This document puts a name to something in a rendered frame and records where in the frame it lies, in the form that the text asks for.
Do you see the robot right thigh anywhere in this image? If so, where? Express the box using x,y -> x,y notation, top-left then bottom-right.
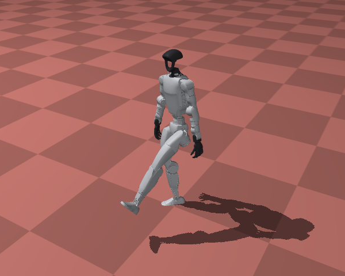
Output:
160,126 -> 179,174

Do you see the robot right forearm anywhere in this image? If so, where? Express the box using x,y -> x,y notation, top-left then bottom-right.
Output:
154,102 -> 166,124

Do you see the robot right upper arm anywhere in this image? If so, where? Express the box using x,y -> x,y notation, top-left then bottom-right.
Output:
156,75 -> 166,106

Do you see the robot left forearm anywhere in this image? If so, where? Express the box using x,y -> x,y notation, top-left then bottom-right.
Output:
190,107 -> 201,140

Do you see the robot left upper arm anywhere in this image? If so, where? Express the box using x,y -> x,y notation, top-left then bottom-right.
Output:
180,78 -> 197,116

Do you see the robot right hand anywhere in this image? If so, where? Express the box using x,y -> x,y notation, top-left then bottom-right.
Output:
154,119 -> 162,140

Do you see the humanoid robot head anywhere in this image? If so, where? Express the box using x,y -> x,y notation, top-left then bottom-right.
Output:
162,49 -> 183,78

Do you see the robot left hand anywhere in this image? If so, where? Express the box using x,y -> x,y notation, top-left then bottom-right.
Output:
190,135 -> 203,158

